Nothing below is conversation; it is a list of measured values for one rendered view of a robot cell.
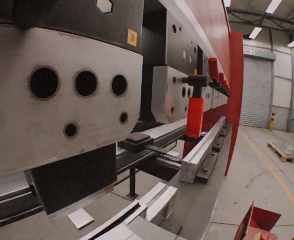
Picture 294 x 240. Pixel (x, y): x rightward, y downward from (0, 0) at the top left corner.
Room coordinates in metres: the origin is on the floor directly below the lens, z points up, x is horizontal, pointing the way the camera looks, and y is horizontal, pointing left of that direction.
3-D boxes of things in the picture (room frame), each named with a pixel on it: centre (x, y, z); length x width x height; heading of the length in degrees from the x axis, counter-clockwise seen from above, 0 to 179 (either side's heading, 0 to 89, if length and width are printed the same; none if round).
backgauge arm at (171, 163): (0.83, 0.04, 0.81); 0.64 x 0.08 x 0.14; 55
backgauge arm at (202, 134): (1.44, -0.38, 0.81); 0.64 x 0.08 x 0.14; 55
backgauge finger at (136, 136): (0.53, -0.02, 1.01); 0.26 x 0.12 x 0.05; 55
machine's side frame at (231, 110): (2.09, -1.08, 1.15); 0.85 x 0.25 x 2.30; 55
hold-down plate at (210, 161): (0.58, -0.32, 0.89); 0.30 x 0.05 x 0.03; 145
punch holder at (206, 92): (0.43, -0.14, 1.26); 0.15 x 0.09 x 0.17; 145
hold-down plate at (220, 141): (0.91, -0.55, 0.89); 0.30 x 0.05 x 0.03; 145
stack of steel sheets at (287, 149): (2.34, -3.83, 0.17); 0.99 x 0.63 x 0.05; 155
